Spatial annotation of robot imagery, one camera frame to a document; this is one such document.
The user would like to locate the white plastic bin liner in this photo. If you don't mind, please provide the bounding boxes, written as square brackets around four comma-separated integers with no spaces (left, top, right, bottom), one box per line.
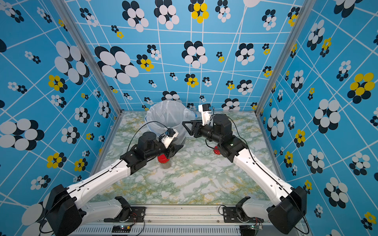
[145,100,197,137]

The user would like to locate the lidless clear jar beans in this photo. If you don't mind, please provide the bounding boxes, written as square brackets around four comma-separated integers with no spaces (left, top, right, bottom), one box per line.
[172,131,187,145]

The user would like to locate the red jar lid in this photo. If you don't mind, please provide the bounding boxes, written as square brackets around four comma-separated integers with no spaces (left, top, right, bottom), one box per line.
[213,146,221,155]

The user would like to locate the circuit board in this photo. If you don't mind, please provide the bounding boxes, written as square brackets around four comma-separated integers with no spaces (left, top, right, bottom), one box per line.
[111,225,132,234]
[239,225,262,236]

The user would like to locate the left circuit board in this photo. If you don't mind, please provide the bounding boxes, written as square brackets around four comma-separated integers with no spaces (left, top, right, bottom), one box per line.
[111,225,132,234]

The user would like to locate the left aluminium corner post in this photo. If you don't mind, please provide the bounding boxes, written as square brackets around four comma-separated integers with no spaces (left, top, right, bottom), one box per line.
[51,1,122,116]

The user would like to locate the aluminium front rail frame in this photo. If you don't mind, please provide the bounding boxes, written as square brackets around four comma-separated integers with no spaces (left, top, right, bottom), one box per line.
[54,204,314,236]

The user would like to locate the left black cable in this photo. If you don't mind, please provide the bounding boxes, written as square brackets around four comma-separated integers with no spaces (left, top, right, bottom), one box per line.
[125,120,169,160]

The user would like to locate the red lid jar left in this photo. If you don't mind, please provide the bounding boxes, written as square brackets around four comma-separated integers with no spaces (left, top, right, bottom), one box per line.
[157,154,171,169]

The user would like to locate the right aluminium corner post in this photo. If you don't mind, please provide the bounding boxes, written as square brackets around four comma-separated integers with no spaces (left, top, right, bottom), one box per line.
[255,0,316,117]

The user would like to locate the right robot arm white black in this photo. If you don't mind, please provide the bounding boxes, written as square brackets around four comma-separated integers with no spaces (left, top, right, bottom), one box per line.
[182,114,307,235]

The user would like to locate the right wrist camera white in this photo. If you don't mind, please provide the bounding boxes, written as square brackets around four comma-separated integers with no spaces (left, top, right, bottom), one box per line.
[198,103,213,126]

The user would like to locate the aluminium corner post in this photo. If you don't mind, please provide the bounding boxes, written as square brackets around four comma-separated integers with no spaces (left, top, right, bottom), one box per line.
[51,1,122,116]
[255,0,316,117]

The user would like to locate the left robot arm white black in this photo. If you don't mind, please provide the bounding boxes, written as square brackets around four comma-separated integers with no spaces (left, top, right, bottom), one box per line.
[39,128,183,236]

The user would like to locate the grey trash bin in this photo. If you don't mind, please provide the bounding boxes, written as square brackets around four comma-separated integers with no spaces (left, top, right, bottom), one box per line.
[175,136,186,145]

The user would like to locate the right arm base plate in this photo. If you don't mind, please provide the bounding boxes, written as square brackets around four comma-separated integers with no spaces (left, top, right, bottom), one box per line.
[218,205,264,224]

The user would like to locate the right circuit board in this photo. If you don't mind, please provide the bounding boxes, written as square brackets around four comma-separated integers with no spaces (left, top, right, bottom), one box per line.
[239,225,262,236]

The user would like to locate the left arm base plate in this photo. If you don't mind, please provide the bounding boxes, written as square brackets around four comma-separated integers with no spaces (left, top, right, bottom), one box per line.
[103,206,147,223]

